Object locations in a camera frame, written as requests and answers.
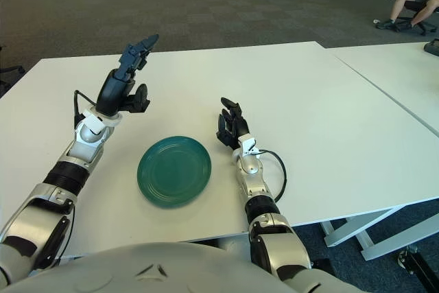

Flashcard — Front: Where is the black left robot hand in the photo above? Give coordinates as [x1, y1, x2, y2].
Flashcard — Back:
[95, 34, 161, 117]

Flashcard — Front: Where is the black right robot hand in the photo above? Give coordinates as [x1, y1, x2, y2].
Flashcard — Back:
[215, 97, 251, 150]

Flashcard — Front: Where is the green ceramic plate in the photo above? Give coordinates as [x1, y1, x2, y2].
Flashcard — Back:
[137, 136, 213, 209]

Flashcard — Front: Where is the black office chair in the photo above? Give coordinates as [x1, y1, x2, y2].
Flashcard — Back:
[0, 44, 25, 98]

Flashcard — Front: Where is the grey robot torso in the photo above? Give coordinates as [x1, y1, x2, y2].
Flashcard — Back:
[0, 242, 364, 293]

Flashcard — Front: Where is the black chair under person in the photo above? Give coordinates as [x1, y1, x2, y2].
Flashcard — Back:
[390, 0, 439, 36]

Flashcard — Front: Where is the black wheeled stand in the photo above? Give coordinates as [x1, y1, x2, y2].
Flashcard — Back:
[397, 244, 439, 292]

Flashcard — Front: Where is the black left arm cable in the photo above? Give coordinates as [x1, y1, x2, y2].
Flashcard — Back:
[73, 89, 100, 136]

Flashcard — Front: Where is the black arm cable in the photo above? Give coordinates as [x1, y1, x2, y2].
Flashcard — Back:
[73, 89, 100, 136]
[257, 149, 287, 203]

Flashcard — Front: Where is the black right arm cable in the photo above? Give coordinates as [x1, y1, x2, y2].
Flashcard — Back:
[257, 149, 287, 203]

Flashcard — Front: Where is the white metal table frame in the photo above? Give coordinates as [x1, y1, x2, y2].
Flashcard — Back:
[320, 203, 439, 261]

